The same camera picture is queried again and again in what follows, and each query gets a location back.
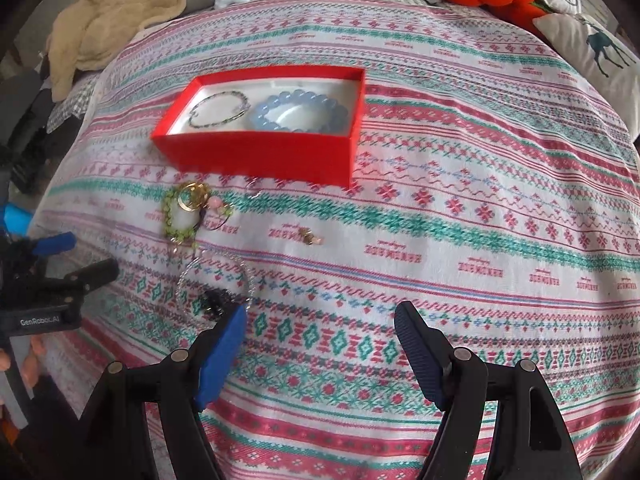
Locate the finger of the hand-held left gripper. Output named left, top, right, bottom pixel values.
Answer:
left=37, top=258, right=120, bottom=306
left=27, top=232, right=77, bottom=257

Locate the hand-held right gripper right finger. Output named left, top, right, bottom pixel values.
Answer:
left=394, top=301, right=583, bottom=480

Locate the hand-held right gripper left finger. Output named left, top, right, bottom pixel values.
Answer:
left=75, top=304, right=248, bottom=480

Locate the black hair claw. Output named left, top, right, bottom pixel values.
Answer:
left=200, top=287, right=236, bottom=318

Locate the clear bead bracelet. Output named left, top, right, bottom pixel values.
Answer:
left=176, top=255, right=258, bottom=321

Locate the green bead bracelet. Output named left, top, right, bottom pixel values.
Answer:
left=162, top=185, right=206, bottom=253

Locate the pink bead ring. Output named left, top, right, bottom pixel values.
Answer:
left=207, top=199, right=236, bottom=231

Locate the red jewelry box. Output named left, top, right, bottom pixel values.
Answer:
left=151, top=65, right=367, bottom=189

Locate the person's left hand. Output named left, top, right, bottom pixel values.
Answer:
left=22, top=335, right=48, bottom=391

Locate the blue plastic object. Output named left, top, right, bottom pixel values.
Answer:
left=0, top=203, right=33, bottom=236

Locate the dark chair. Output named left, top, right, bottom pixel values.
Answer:
left=0, top=67, right=56, bottom=186

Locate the grey checked bed sheet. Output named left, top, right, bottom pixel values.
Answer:
left=47, top=72, right=101, bottom=123

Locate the patterned red green blanket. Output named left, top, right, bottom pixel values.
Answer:
left=30, top=0, right=640, bottom=480

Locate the beige quilted blanket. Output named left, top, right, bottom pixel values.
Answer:
left=46, top=0, right=233, bottom=102

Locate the white deer print pillow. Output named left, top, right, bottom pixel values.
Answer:
left=532, top=12, right=640, bottom=141

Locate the dark small-bead bracelet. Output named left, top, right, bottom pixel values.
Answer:
left=189, top=90, right=251, bottom=129

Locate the blue large-bead bracelet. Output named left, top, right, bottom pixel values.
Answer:
left=248, top=91, right=349, bottom=136

